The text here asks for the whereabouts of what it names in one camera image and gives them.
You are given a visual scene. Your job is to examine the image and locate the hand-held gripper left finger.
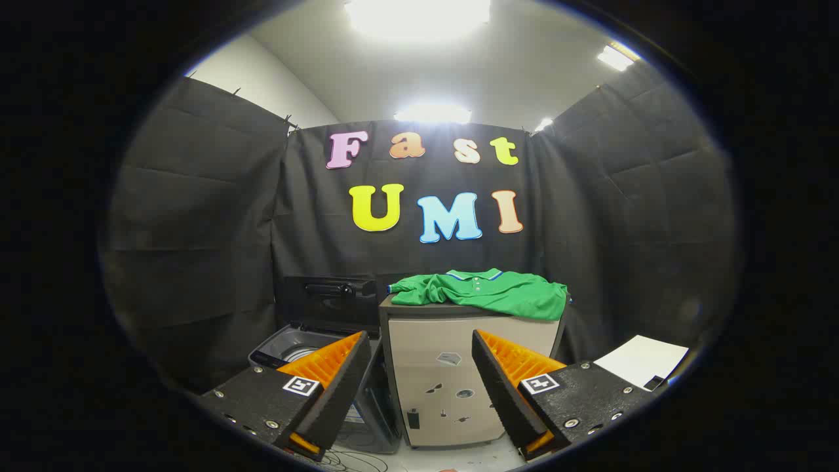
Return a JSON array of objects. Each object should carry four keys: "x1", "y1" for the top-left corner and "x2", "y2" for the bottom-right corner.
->
[{"x1": 199, "y1": 330, "x2": 372, "y2": 462}]

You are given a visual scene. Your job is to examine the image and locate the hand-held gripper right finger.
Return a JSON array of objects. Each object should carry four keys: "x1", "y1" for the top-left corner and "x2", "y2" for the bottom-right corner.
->
[{"x1": 471, "y1": 329, "x2": 656, "y2": 461}]

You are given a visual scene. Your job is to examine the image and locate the grey washing machine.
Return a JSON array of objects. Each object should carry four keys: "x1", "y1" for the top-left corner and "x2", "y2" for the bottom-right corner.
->
[{"x1": 248, "y1": 324, "x2": 402, "y2": 454}]

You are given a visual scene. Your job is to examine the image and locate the green polo shirt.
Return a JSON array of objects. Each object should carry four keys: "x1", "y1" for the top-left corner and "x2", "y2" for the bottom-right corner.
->
[{"x1": 388, "y1": 268, "x2": 570, "y2": 322}]

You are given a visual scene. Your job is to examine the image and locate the black backdrop cloth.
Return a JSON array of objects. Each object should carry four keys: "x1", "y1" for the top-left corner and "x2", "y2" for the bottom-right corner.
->
[{"x1": 98, "y1": 59, "x2": 741, "y2": 394}]

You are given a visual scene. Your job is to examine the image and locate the large ceiling light panel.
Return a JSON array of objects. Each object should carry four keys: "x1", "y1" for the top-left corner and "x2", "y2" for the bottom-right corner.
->
[{"x1": 344, "y1": 0, "x2": 492, "y2": 41}]

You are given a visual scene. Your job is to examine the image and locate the thin floor cables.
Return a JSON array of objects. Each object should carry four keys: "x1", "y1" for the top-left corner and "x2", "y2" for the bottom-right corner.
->
[{"x1": 315, "y1": 448, "x2": 389, "y2": 472}]

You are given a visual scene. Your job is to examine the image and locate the beige cabinet with dark frame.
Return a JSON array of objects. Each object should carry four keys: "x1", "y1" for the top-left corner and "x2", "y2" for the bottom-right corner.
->
[{"x1": 379, "y1": 294, "x2": 568, "y2": 450}]

